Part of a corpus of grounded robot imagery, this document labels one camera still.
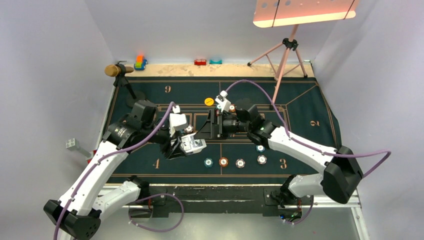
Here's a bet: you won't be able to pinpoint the yellow dealer button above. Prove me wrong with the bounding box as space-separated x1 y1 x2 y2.
204 97 215 106

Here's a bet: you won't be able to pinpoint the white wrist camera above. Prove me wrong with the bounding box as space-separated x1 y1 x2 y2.
168 105 189 137
215 90 231 113

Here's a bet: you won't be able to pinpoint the pink music stand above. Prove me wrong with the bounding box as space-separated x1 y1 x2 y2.
247 0 360 104

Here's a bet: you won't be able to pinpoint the blue green chip stack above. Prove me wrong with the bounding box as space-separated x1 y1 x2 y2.
203 158 214 168

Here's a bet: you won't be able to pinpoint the brown white chip stack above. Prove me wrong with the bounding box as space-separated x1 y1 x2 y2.
235 158 246 169

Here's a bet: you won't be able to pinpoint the teal toy block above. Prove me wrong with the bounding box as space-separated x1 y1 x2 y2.
209 58 223 65

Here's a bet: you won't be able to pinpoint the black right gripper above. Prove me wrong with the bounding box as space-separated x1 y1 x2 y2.
194 108 250 140

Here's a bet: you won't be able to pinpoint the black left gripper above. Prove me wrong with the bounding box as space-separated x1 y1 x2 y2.
141 123 188 158

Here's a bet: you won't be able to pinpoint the red toy block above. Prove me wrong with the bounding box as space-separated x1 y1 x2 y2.
193 58 208 66

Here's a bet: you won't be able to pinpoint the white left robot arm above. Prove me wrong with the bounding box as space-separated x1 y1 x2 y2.
43 100 188 240

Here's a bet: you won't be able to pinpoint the orange chip stack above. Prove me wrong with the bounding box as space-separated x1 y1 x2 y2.
218 157 229 167

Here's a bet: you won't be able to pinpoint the brown white chips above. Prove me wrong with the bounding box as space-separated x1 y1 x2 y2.
184 125 194 134

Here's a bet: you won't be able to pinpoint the dark green poker mat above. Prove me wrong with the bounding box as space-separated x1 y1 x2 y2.
108 76 342 185

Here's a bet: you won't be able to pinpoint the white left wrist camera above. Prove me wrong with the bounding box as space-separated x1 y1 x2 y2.
168 105 189 137

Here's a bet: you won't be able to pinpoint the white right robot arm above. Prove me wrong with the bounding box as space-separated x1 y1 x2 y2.
194 105 364 206

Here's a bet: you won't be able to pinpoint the blue playing card deck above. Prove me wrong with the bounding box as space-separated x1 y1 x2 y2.
179 133 207 156

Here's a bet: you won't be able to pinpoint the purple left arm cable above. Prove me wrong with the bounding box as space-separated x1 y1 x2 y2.
52 100 185 240

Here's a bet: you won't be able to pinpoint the gold microphone on stand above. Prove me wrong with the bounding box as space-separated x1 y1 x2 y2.
104 61 146 108

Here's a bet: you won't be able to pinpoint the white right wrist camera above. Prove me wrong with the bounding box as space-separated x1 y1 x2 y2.
215 90 231 113

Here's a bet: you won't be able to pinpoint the grey lego brick handle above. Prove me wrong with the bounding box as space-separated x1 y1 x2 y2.
65 138 93 159

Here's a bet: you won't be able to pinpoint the orange blue toy car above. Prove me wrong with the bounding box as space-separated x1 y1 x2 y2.
133 55 148 71

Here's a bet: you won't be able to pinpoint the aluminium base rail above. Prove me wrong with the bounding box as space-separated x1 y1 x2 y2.
67 184 362 210

